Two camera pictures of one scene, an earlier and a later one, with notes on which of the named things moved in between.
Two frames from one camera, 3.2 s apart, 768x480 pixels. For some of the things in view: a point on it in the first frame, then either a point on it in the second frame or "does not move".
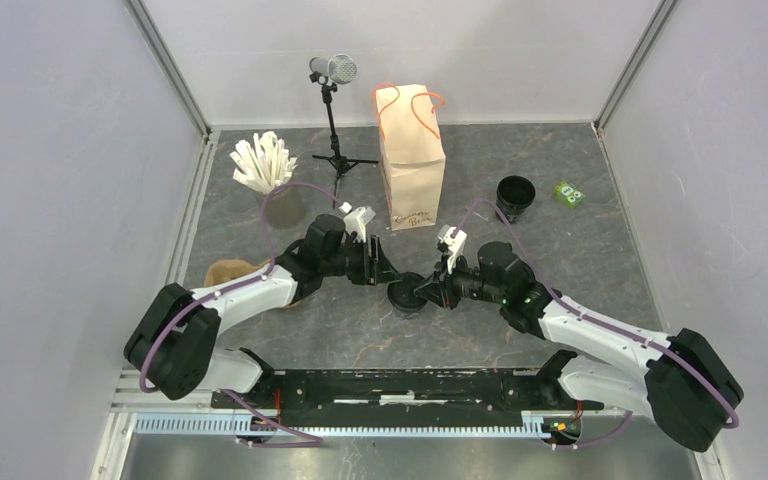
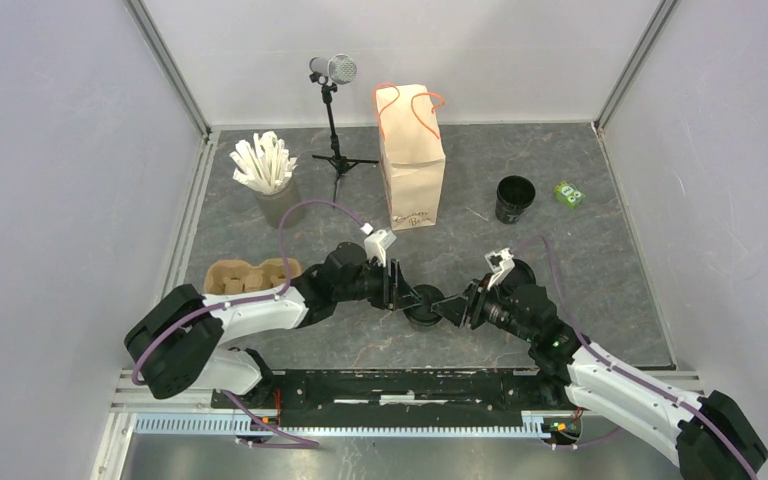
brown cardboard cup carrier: [223, 270] does not move
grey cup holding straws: [286, 207] does not move
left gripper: [376, 269] -> [404, 295]
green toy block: [567, 194] does not move
